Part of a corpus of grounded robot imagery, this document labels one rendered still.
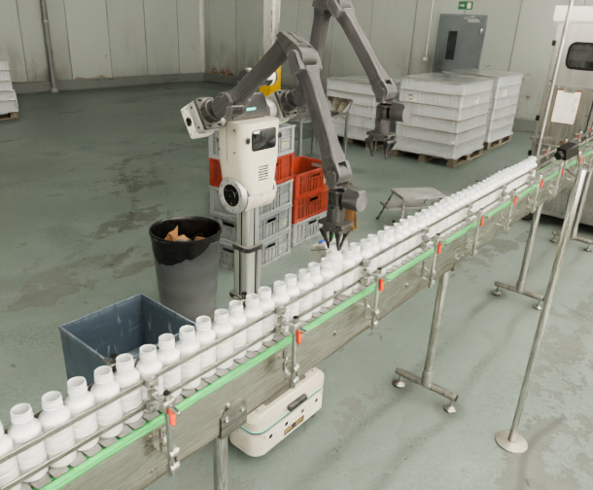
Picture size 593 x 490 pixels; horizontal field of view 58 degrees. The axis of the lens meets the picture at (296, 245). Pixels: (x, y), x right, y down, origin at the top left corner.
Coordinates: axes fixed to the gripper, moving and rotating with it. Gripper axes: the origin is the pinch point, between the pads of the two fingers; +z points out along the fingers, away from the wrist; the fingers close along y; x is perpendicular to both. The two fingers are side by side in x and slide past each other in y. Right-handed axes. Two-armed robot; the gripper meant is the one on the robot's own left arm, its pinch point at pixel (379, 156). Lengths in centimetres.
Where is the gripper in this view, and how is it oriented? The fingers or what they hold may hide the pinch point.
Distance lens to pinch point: 216.8
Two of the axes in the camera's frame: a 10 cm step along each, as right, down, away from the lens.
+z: -0.3, 9.2, 3.9
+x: -6.4, 2.8, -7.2
